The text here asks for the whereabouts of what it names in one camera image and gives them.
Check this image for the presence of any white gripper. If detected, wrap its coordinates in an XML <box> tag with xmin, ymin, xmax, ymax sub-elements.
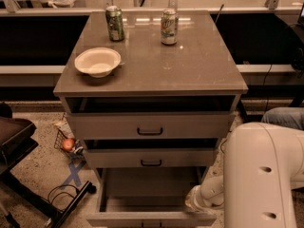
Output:
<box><xmin>185</xmin><ymin>185</ymin><xmax>209</xmax><ymax>211</ymax></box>

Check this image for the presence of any grey bottom drawer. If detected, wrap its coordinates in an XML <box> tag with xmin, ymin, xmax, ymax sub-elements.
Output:
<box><xmin>86</xmin><ymin>167</ymin><xmax>216</xmax><ymax>228</ymax></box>

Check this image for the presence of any grey drawer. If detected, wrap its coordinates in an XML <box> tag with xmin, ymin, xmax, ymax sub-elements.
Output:
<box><xmin>84</xmin><ymin>148</ymin><xmax>217</xmax><ymax>168</ymax></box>
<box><xmin>66</xmin><ymin>113</ymin><xmax>235</xmax><ymax>140</ymax></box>
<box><xmin>86</xmin><ymin>167</ymin><xmax>216</xmax><ymax>228</ymax></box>

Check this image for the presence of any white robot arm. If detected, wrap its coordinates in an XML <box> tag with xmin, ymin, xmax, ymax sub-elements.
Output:
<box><xmin>185</xmin><ymin>123</ymin><xmax>304</xmax><ymax>228</ymax></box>

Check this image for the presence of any grey middle drawer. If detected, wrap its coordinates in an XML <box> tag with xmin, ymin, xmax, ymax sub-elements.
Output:
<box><xmin>84</xmin><ymin>148</ymin><xmax>217</xmax><ymax>168</ymax></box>

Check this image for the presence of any grey drawer cabinet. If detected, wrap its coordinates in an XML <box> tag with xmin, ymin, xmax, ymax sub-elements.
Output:
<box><xmin>52</xmin><ymin>10</ymin><xmax>249</xmax><ymax>195</ymax></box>

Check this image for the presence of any grey top drawer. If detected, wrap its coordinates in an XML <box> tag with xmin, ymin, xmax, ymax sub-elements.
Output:
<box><xmin>66</xmin><ymin>113</ymin><xmax>235</xmax><ymax>140</ymax></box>

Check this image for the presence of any person in jeans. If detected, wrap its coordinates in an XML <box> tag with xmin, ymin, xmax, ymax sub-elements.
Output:
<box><xmin>261</xmin><ymin>107</ymin><xmax>304</xmax><ymax>130</ymax></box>

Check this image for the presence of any red apple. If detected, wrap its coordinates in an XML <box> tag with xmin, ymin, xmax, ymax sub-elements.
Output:
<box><xmin>62</xmin><ymin>138</ymin><xmax>75</xmax><ymax>152</ymax></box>

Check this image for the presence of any white paper bowl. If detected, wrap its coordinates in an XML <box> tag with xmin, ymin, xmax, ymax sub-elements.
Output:
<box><xmin>74</xmin><ymin>47</ymin><xmax>121</xmax><ymax>78</ymax></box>

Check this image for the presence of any white green soda can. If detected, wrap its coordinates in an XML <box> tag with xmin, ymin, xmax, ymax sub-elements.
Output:
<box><xmin>161</xmin><ymin>8</ymin><xmax>179</xmax><ymax>46</ymax></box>

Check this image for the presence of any black cart stand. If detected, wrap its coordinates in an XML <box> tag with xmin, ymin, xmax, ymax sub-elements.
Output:
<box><xmin>0</xmin><ymin>102</ymin><xmax>96</xmax><ymax>228</ymax></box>

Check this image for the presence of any dark green soda can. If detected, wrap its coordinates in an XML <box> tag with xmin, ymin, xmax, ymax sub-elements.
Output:
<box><xmin>105</xmin><ymin>6</ymin><xmax>124</xmax><ymax>42</ymax></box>

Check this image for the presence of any black power adapter cable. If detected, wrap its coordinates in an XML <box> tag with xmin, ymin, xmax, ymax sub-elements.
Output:
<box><xmin>219</xmin><ymin>136</ymin><xmax>230</xmax><ymax>155</ymax></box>

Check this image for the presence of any black floor cable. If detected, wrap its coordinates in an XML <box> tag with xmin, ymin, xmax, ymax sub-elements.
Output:
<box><xmin>47</xmin><ymin>183</ymin><xmax>81</xmax><ymax>205</ymax></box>

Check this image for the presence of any black wire basket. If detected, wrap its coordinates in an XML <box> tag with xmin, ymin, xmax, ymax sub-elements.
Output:
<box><xmin>54</xmin><ymin>131</ymin><xmax>84</xmax><ymax>160</ymax></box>

